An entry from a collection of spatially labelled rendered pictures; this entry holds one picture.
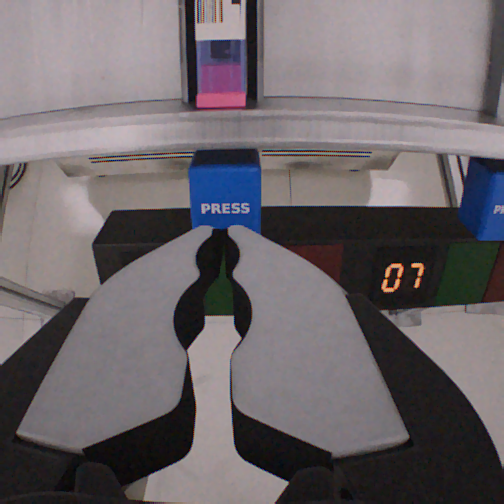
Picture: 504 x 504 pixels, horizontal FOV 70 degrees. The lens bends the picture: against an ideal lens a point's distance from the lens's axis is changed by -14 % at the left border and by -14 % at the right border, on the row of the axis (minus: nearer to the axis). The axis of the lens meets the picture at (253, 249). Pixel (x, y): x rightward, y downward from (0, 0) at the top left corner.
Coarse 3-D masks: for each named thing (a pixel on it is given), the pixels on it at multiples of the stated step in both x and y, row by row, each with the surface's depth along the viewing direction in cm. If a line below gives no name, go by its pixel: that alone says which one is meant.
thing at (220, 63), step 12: (204, 48) 11; (216, 48) 11; (228, 48) 11; (240, 48) 11; (204, 60) 11; (216, 60) 11; (228, 60) 11; (240, 60) 11; (204, 72) 11; (216, 72) 11; (228, 72) 11; (240, 72) 11; (204, 84) 11; (216, 84) 11; (228, 84) 11; (240, 84) 11
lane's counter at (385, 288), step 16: (384, 256) 17; (400, 256) 17; (416, 256) 18; (432, 256) 18; (384, 272) 18; (400, 272) 18; (416, 272) 18; (432, 272) 18; (384, 288) 18; (400, 288) 18; (416, 288) 18; (384, 304) 19; (400, 304) 19
